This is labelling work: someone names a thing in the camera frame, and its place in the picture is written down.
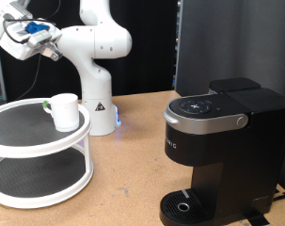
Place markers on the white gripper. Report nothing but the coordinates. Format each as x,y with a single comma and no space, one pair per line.
15,50

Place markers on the white mug with green tape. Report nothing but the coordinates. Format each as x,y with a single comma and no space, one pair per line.
65,113

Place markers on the black Keurig coffee machine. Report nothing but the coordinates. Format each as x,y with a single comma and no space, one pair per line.
236,157

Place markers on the clear water reservoir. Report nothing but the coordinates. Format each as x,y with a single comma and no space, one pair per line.
212,91

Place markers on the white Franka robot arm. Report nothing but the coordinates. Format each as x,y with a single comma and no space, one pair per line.
95,78

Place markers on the aluminium frame post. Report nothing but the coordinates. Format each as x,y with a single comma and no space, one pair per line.
178,47

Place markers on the white two-tier turntable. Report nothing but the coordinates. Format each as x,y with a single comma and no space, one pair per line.
38,147

